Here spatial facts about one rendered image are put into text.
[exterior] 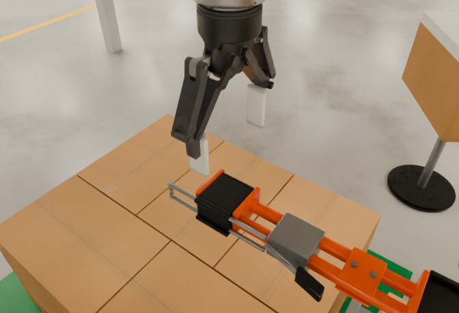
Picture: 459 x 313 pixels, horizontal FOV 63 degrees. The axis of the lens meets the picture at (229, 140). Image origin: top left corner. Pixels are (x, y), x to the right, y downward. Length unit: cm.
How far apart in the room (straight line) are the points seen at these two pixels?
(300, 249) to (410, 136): 256
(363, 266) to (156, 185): 121
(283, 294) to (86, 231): 78
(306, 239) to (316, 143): 222
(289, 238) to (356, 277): 11
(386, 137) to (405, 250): 100
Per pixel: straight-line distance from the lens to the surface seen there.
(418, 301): 57
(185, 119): 43
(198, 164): 50
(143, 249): 147
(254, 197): 64
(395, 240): 232
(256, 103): 57
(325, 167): 260
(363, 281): 58
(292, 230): 60
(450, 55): 201
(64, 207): 170
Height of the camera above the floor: 172
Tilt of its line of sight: 39 degrees down
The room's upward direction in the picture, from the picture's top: straight up
